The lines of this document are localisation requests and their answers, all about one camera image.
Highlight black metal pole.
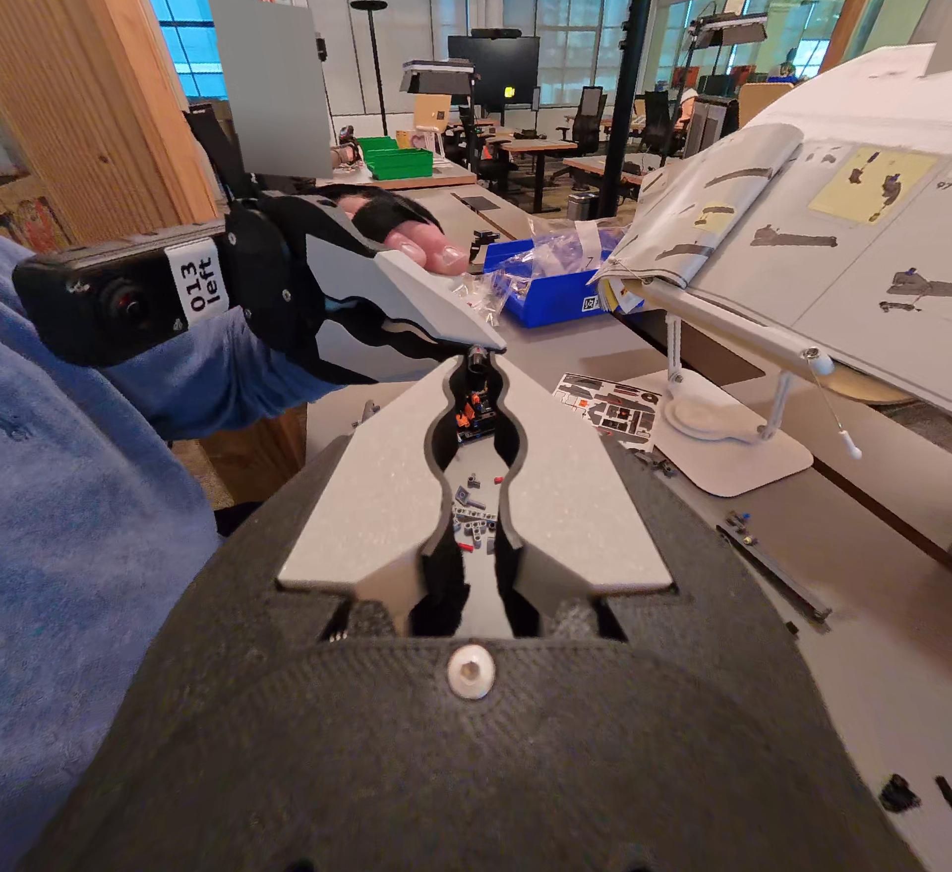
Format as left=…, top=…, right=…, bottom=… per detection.
left=597, top=0, right=666, bottom=219

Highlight black floor lamp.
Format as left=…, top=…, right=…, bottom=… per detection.
left=350, top=0, right=392, bottom=138

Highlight white desk stand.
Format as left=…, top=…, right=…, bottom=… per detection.
left=653, top=314, right=816, bottom=499

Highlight green plastic bin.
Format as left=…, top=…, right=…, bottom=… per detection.
left=357, top=136, right=435, bottom=182

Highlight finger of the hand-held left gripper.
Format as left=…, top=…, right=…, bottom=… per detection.
left=314, top=320, right=452, bottom=387
left=305, top=234, right=508, bottom=355

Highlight lego car chassis assembly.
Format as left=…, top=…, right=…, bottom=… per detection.
left=454, top=374, right=498, bottom=443

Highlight person's left hand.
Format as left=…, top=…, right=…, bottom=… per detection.
left=383, top=216, right=471, bottom=276

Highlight long dark grey lego beam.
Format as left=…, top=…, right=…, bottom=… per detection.
left=717, top=511, right=833, bottom=625

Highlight grey office table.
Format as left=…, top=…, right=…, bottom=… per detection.
left=402, top=184, right=538, bottom=242

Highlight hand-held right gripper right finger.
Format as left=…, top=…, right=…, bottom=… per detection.
left=483, top=355, right=674, bottom=639

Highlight blue plastic bin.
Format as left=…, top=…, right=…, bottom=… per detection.
left=483, top=238, right=642, bottom=329

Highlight open instruction booklet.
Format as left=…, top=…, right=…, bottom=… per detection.
left=588, top=43, right=952, bottom=415

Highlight sticker sheet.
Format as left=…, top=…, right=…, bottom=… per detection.
left=552, top=372, right=663, bottom=454

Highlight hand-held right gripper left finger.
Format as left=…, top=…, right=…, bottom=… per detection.
left=277, top=355, right=477, bottom=639

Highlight person's blue clothed torso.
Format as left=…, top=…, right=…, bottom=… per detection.
left=0, top=236, right=224, bottom=872

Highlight black wall monitor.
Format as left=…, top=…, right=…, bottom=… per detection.
left=448, top=35, right=542, bottom=112

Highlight wooden support post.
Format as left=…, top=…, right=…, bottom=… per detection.
left=0, top=0, right=218, bottom=250

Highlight clear plastic bags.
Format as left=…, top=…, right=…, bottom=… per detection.
left=454, top=214, right=635, bottom=327

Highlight black office chair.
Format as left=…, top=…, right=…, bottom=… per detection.
left=575, top=85, right=608, bottom=157
left=182, top=102, right=258, bottom=205

